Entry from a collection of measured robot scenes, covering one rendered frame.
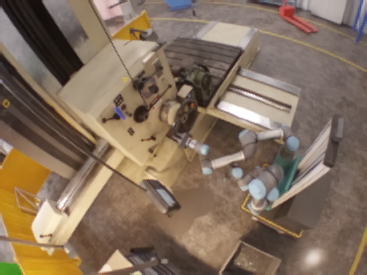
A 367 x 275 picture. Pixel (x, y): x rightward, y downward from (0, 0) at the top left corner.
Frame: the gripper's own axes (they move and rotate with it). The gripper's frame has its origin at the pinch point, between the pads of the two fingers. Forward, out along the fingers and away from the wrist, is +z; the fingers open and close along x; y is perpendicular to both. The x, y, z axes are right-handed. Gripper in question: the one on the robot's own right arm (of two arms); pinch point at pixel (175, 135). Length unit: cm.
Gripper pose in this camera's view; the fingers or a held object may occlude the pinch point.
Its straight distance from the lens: 157.2
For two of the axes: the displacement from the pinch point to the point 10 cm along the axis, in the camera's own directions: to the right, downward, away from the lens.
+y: -2.9, -3.7, -8.8
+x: -5.0, 8.5, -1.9
